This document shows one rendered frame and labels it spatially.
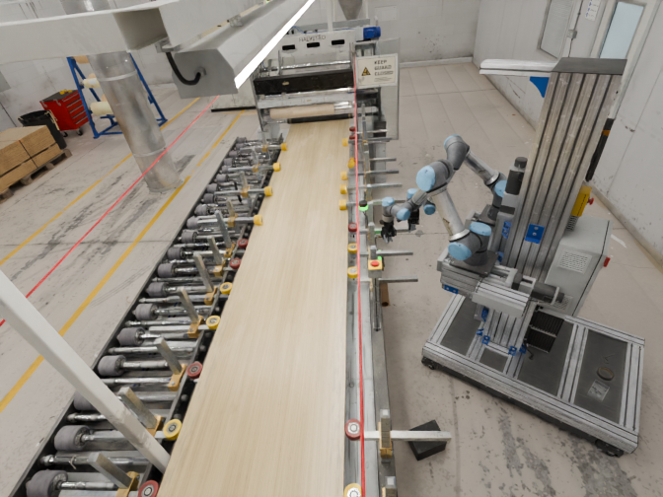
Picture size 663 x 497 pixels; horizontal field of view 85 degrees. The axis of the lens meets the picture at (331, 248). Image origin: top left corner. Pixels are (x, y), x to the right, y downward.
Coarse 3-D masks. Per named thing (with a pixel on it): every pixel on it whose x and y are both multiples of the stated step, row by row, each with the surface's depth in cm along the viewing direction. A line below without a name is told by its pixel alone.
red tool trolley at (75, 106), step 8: (56, 96) 765; (64, 96) 757; (72, 96) 775; (48, 104) 746; (56, 104) 746; (64, 104) 750; (72, 104) 771; (80, 104) 797; (56, 112) 757; (64, 112) 758; (72, 112) 770; (80, 112) 795; (56, 120) 768; (64, 120) 768; (72, 120) 769; (80, 120) 791; (88, 120) 818; (64, 128) 778; (72, 128) 779; (64, 136) 794
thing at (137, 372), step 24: (216, 240) 320; (144, 288) 252; (216, 312) 232; (96, 360) 206; (144, 360) 218; (192, 360) 199; (144, 384) 207; (168, 384) 216; (192, 384) 200; (72, 408) 187; (168, 408) 192; (24, 480) 159; (144, 480) 153
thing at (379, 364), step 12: (372, 300) 239; (372, 312) 231; (372, 324) 223; (372, 336) 216; (372, 348) 210; (384, 348) 209; (372, 360) 204; (384, 360) 203; (384, 372) 197; (384, 384) 192; (384, 396) 186; (384, 408) 181; (384, 468) 160; (384, 480) 157; (396, 480) 157
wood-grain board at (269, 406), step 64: (320, 128) 436; (320, 192) 316; (256, 256) 255; (320, 256) 248; (256, 320) 209; (320, 320) 204; (256, 384) 177; (320, 384) 174; (192, 448) 156; (256, 448) 153; (320, 448) 151
